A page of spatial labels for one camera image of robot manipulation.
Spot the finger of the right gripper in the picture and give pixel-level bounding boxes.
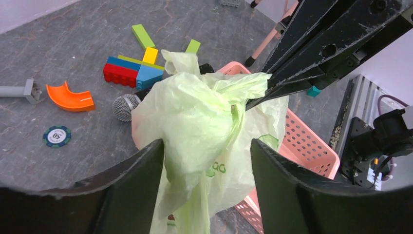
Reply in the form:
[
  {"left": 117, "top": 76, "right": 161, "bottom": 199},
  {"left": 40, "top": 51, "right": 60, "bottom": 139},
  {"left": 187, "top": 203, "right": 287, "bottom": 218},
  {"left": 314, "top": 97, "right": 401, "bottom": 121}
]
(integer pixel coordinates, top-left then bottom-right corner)
[
  {"left": 281, "top": 0, "right": 413, "bottom": 90},
  {"left": 246, "top": 0, "right": 338, "bottom": 110}
]

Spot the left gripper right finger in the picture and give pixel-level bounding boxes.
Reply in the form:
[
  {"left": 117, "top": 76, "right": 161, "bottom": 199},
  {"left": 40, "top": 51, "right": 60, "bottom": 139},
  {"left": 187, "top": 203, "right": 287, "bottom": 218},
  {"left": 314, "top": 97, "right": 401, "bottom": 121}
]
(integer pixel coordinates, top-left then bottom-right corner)
[{"left": 250, "top": 139, "right": 413, "bottom": 234}]

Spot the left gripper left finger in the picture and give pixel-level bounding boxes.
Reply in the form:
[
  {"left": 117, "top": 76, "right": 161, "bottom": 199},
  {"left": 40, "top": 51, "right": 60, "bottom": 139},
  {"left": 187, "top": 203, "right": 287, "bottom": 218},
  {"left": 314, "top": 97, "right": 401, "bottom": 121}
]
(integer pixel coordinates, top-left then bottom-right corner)
[{"left": 0, "top": 139, "right": 164, "bottom": 234}]

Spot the green avocado plastic bag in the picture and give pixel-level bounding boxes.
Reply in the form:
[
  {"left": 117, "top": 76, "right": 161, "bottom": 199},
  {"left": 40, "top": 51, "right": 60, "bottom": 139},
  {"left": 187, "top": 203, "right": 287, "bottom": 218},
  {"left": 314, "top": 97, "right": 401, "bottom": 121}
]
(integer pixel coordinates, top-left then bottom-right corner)
[{"left": 131, "top": 50, "right": 289, "bottom": 234}]

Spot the teal small block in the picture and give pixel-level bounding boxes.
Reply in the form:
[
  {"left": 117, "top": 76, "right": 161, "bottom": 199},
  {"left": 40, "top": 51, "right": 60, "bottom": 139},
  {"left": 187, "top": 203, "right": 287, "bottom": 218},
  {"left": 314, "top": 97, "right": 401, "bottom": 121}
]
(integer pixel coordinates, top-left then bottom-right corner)
[{"left": 306, "top": 86, "right": 321, "bottom": 97}]

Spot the pink plastic basket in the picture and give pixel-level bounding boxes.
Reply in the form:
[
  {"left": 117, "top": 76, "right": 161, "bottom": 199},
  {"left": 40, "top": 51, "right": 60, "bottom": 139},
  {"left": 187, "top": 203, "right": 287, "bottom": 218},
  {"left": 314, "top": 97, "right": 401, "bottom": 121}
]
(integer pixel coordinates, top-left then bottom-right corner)
[{"left": 217, "top": 61, "right": 341, "bottom": 234}]

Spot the pink music stand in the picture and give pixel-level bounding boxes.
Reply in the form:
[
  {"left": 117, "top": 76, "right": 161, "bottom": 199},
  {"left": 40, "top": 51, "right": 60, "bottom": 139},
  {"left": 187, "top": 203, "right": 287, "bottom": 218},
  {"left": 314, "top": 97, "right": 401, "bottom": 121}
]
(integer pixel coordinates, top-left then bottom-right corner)
[{"left": 244, "top": 0, "right": 299, "bottom": 67}]

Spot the black microphone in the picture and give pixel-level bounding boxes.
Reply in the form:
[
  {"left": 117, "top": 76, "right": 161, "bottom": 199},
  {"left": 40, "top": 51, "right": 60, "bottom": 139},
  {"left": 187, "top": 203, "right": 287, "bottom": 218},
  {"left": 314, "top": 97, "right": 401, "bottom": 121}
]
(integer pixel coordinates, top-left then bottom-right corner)
[{"left": 112, "top": 63, "right": 215, "bottom": 122}]

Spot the poker chip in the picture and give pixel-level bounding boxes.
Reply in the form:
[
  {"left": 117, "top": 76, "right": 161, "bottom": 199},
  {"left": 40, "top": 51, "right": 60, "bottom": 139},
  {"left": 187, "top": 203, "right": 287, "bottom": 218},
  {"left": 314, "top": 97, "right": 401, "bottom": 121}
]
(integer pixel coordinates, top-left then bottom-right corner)
[{"left": 42, "top": 125, "right": 72, "bottom": 148}]

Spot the short green block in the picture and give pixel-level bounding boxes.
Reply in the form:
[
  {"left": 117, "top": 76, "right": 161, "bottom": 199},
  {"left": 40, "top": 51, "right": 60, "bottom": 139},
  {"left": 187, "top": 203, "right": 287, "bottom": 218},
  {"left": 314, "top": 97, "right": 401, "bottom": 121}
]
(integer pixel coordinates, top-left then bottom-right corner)
[{"left": 185, "top": 39, "right": 201, "bottom": 54}]

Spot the orange curved track piece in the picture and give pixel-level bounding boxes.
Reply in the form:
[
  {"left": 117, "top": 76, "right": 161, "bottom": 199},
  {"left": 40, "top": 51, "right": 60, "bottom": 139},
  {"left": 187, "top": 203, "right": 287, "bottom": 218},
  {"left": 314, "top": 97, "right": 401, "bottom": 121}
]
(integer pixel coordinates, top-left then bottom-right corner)
[{"left": 46, "top": 81, "right": 95, "bottom": 112}]

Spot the red blue brick stack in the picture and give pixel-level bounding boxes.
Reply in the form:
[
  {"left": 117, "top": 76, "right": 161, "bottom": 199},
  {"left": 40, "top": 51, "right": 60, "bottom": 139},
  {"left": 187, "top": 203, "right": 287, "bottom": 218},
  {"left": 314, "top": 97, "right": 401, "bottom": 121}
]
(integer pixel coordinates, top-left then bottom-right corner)
[{"left": 103, "top": 56, "right": 164, "bottom": 90}]

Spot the yellow small block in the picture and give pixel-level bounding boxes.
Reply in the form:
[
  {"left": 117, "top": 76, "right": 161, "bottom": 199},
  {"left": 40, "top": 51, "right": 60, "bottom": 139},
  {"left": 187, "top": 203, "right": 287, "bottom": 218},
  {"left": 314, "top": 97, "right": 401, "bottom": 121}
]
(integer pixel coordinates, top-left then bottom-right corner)
[{"left": 142, "top": 47, "right": 159, "bottom": 64}]

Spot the long green block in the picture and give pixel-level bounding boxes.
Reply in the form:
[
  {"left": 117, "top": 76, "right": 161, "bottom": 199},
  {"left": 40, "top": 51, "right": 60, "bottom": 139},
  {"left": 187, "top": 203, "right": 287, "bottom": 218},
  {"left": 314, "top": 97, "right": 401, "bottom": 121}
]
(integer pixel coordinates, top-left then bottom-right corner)
[{"left": 131, "top": 24, "right": 155, "bottom": 49}]

